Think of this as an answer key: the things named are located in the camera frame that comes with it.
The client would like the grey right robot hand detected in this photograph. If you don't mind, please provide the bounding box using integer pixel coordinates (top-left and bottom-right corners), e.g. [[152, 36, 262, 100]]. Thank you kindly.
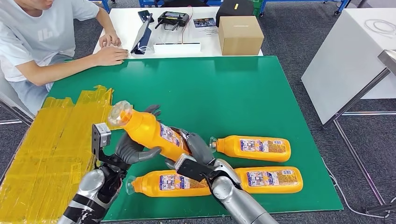
[[164, 126, 216, 170]]

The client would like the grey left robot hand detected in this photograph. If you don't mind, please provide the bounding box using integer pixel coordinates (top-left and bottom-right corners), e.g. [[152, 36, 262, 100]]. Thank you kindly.
[[114, 104, 162, 165]]

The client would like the orange detergent bottle clear cap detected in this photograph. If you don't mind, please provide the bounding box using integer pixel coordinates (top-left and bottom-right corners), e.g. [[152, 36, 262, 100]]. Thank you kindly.
[[125, 175, 214, 198], [233, 166, 304, 195], [209, 135, 291, 163], [107, 100, 192, 162]]

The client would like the green table mat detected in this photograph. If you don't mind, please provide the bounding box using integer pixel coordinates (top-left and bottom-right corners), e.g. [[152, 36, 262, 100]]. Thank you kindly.
[[46, 56, 344, 222]]

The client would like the person's right hand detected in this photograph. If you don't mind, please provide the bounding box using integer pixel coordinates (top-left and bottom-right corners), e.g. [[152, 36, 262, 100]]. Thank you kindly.
[[92, 46, 129, 66]]

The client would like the person's hand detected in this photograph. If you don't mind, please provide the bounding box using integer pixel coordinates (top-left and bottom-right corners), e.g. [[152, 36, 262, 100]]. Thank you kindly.
[[92, 46, 129, 66], [99, 29, 122, 49]]

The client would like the long white box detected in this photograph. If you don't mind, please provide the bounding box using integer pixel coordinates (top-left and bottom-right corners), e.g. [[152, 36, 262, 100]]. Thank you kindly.
[[153, 42, 202, 56]]

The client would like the person's left hand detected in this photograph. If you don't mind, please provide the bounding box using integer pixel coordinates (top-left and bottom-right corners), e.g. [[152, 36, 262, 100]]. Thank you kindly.
[[99, 29, 122, 49]]

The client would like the brown cardboard box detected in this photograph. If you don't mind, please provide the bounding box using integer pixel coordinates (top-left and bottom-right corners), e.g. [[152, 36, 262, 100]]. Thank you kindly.
[[218, 16, 264, 56]]

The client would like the tablet in dark case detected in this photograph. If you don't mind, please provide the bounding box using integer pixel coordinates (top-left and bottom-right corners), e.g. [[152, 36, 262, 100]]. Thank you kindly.
[[130, 14, 154, 56]]

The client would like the printed leaflet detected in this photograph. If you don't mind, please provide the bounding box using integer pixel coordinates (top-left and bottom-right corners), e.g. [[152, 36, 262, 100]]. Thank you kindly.
[[193, 17, 219, 36]]

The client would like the white desk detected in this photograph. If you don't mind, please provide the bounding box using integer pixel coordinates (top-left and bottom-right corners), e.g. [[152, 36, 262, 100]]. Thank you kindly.
[[90, 7, 263, 60]]

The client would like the black remote controller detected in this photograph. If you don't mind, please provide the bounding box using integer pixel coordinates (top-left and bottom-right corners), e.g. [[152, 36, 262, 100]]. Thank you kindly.
[[155, 11, 190, 32]]

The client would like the white bench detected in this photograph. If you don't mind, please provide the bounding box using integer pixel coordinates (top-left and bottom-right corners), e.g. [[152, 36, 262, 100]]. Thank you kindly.
[[0, 68, 35, 127]]

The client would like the dark smartphone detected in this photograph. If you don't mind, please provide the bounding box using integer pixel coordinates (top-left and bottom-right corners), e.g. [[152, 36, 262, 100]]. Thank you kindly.
[[137, 10, 155, 24]]

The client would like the black bag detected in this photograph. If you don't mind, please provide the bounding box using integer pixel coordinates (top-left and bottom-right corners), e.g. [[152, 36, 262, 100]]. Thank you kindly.
[[215, 0, 255, 28]]

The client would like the person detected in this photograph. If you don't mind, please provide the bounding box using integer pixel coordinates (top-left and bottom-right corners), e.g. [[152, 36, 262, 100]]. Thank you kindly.
[[0, 0, 129, 115]]

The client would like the green plastic crate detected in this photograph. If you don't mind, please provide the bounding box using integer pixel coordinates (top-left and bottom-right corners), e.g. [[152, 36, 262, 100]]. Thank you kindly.
[[252, 0, 263, 18]]

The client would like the white side table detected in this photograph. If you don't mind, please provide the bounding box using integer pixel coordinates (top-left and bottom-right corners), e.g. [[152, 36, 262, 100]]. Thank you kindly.
[[301, 7, 396, 126]]

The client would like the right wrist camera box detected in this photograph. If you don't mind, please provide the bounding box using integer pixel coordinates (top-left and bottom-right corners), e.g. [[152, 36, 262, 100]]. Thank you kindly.
[[175, 154, 217, 183]]

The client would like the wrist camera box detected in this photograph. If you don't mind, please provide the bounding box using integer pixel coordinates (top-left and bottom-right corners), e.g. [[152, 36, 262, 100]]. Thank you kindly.
[[175, 154, 217, 183], [91, 123, 112, 161]]

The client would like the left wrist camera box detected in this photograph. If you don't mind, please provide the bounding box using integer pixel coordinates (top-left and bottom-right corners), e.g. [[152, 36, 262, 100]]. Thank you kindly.
[[91, 123, 112, 161]]

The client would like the thin white cable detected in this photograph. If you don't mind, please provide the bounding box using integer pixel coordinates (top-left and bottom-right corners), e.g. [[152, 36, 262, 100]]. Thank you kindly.
[[137, 44, 155, 54]]

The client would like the thin red cable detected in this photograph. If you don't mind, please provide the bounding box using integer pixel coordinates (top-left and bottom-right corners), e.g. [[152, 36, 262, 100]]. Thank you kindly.
[[181, 7, 194, 44]]

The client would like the white floor cable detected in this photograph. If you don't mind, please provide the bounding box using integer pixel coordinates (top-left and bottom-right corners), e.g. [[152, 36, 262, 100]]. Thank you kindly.
[[321, 157, 396, 220]]

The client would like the blue metal rack frame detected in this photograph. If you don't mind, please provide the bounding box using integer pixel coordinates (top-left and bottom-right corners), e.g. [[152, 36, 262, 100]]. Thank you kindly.
[[138, 0, 223, 8], [260, 0, 352, 16], [90, 0, 111, 14]]

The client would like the steel table frame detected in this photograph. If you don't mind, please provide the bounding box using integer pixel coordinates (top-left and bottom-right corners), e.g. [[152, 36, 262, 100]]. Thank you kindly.
[[321, 49, 396, 217]]

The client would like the coiled white cable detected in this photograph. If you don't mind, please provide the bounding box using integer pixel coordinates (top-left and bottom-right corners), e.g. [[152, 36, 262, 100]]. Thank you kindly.
[[364, 19, 396, 38]]

